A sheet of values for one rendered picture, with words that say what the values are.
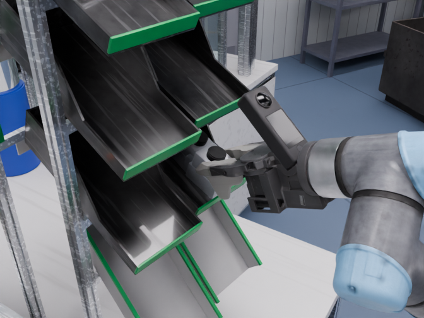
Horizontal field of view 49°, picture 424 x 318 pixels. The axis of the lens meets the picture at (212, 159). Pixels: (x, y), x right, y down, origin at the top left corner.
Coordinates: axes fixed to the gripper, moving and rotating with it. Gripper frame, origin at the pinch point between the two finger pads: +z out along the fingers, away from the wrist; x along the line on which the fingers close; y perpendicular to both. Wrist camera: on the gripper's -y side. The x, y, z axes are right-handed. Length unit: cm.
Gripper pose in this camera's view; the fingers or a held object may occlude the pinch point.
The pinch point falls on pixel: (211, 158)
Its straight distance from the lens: 74.3
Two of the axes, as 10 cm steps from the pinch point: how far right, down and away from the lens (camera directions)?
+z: -6.7, 0.4, 7.4
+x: 6.7, -4.0, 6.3
